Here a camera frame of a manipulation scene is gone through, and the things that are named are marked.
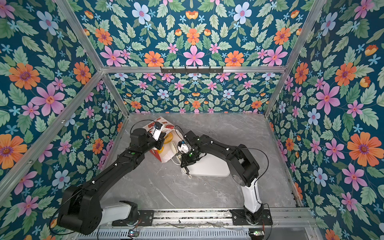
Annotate yellow ring bread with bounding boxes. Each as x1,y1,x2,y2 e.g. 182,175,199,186
164,133,174,145

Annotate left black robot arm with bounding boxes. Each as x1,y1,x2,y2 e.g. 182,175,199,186
57,122,166,235

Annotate aluminium front rail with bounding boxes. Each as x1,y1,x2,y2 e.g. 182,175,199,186
66,208,322,240

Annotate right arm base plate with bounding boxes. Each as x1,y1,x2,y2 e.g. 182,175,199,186
230,207,273,226

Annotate red white paper bag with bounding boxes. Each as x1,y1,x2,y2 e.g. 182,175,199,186
144,117,181,163

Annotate black wall hook rail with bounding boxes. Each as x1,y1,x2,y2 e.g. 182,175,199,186
160,67,224,74

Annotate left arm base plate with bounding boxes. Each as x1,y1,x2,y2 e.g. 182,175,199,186
112,210,155,227

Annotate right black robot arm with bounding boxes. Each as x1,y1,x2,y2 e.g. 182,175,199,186
178,131,265,225

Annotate white rectangular tray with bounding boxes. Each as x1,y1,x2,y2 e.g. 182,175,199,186
181,153,230,177

